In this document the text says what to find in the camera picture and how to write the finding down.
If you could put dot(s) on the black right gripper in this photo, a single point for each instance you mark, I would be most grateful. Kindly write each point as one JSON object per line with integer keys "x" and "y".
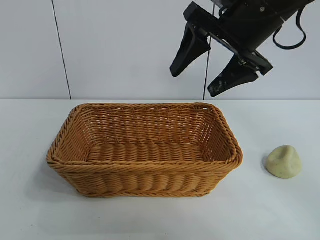
{"x": 240, "y": 27}

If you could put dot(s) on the pale yellow egg yolk pastry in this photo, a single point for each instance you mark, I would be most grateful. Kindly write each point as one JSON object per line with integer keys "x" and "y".
{"x": 283, "y": 162}

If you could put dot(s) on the woven wicker basket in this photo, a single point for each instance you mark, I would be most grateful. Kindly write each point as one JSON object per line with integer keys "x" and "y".
{"x": 140, "y": 175}

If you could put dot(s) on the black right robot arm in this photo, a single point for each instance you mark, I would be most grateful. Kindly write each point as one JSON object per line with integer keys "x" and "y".
{"x": 292, "y": 6}

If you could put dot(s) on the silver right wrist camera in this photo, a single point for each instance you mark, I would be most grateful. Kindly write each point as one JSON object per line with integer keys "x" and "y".
{"x": 217, "y": 2}

